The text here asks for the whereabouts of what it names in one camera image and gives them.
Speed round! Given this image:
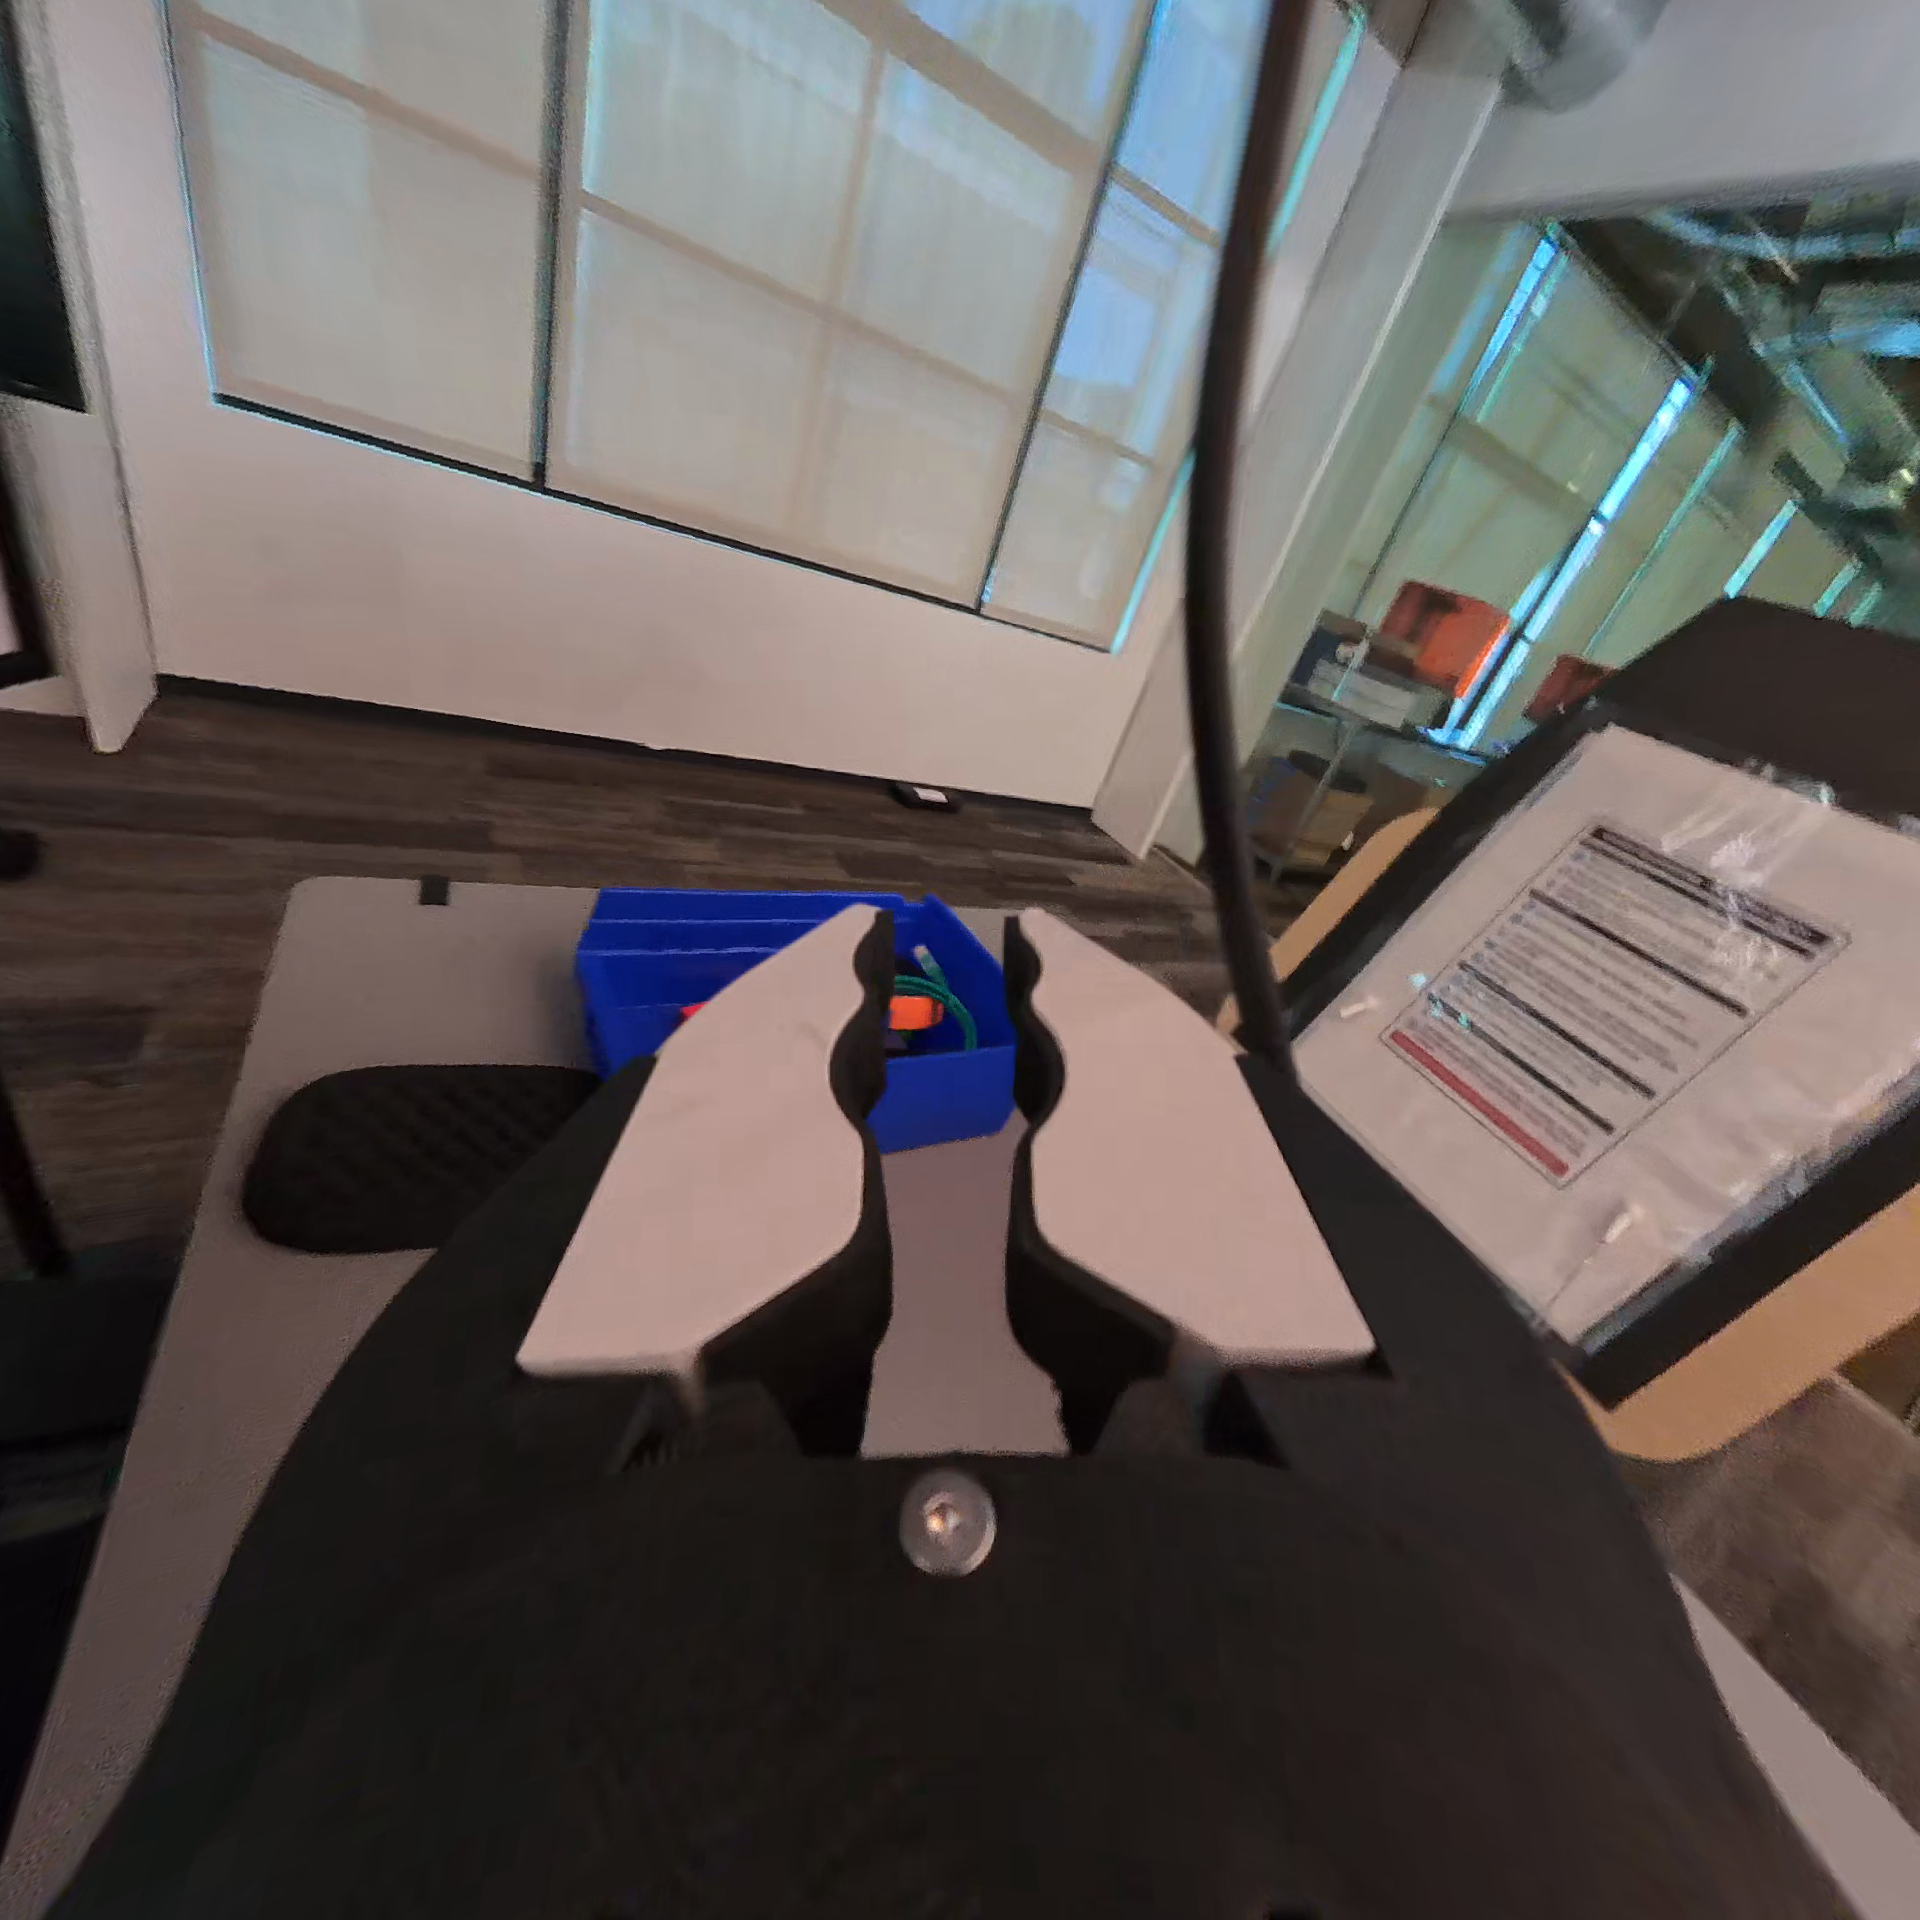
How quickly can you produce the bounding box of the black curved band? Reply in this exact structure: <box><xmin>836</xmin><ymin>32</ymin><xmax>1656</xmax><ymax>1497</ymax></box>
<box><xmin>1183</xmin><ymin>0</ymin><xmax>1300</xmax><ymax>1074</ymax></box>

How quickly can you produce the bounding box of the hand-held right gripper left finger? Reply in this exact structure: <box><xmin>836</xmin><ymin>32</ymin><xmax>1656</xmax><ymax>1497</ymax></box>
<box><xmin>513</xmin><ymin>902</ymin><xmax>896</xmax><ymax>1384</ymax></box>

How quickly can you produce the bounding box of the ribbed blue plastic bin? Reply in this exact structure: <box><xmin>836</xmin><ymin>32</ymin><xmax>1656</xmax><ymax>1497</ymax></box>
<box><xmin>573</xmin><ymin>888</ymin><xmax>1020</xmax><ymax>1153</ymax></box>

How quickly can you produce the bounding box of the black chair armrest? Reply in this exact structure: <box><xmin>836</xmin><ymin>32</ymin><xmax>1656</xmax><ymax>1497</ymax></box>
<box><xmin>240</xmin><ymin>1065</ymin><xmax>606</xmax><ymax>1255</ymax></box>

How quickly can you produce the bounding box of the orange box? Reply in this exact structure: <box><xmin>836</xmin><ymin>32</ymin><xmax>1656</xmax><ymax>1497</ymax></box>
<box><xmin>1377</xmin><ymin>583</ymin><xmax>1512</xmax><ymax>701</ymax></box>

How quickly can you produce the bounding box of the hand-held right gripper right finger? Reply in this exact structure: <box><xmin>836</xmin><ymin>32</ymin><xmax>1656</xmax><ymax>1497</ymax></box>
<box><xmin>1002</xmin><ymin>907</ymin><xmax>1377</xmax><ymax>1377</ymax></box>

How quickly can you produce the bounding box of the green network cable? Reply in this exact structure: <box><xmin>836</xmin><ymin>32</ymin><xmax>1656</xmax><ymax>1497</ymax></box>
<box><xmin>896</xmin><ymin>943</ymin><xmax>979</xmax><ymax>1055</ymax></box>

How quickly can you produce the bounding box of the instruction sheet sign stand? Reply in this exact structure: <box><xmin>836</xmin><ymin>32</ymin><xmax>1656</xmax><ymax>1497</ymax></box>
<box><xmin>1219</xmin><ymin>596</ymin><xmax>1920</xmax><ymax>1463</ymax></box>

